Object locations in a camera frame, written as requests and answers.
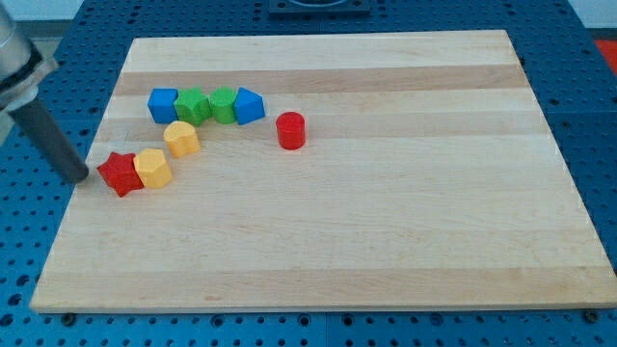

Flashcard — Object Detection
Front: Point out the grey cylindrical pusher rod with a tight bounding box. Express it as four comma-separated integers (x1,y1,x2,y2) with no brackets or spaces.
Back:
8,97,89,183

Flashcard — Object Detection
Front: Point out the red star block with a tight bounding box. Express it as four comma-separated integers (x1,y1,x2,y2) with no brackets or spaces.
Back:
97,151,144,198

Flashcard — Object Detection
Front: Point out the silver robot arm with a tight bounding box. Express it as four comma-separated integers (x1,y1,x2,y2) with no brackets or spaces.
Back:
1,9,89,183

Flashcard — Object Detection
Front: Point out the green star block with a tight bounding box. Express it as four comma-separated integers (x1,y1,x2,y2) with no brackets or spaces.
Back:
174,87,212,126

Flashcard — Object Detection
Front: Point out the blue cube block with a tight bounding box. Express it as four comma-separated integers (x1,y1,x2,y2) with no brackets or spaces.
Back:
147,88,178,123

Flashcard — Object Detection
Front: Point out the yellow hexagon block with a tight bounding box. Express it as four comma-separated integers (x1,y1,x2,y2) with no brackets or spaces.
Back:
133,148,174,189

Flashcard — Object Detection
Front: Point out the yellow heart block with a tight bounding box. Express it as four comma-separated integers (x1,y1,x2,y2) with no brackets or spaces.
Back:
163,120,201,158

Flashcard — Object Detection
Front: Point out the green cylinder block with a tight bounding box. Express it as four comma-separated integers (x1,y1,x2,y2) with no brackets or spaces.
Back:
209,87,236,124

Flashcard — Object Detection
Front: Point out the blue triangle block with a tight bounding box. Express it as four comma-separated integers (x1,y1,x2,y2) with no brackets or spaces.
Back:
234,87,265,125

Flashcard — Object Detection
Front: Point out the red cylinder block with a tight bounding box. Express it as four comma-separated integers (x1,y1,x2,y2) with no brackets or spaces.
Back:
276,112,306,150

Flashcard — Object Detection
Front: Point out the wooden board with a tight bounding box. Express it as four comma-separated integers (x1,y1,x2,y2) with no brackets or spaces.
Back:
30,30,616,313

